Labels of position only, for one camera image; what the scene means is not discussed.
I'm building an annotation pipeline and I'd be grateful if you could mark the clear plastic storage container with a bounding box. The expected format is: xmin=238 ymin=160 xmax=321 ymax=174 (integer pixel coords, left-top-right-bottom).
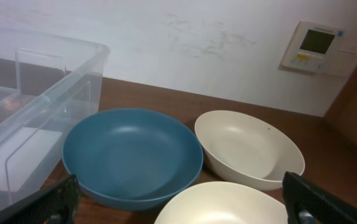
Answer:
xmin=0 ymin=26 xmax=110 ymax=211

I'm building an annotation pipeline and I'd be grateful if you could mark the far cream bowl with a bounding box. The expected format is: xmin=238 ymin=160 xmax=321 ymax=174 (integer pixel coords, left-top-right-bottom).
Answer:
xmin=194 ymin=110 xmax=305 ymax=191

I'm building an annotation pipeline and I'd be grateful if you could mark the white wall control panel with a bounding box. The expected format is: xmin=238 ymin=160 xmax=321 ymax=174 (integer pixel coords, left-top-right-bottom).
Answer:
xmin=279 ymin=21 xmax=357 ymax=77

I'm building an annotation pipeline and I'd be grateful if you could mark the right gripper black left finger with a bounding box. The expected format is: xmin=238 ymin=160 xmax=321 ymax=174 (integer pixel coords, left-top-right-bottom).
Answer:
xmin=0 ymin=175 xmax=81 ymax=224

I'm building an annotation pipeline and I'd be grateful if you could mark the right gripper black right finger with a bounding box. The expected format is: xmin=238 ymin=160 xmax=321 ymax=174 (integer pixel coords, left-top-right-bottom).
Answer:
xmin=282 ymin=172 xmax=357 ymax=224

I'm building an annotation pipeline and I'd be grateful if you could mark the blue shallow bowl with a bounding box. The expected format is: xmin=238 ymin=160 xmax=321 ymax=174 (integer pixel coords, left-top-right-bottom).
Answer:
xmin=62 ymin=108 xmax=204 ymax=211

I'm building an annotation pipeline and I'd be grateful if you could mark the near cream bowl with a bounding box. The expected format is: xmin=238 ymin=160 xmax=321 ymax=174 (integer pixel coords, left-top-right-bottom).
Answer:
xmin=155 ymin=182 xmax=288 ymax=224

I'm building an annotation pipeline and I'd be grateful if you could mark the cream bowl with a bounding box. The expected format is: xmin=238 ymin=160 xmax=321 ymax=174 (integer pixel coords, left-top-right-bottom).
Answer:
xmin=194 ymin=110 xmax=305 ymax=191
xmin=155 ymin=182 xmax=288 ymax=224

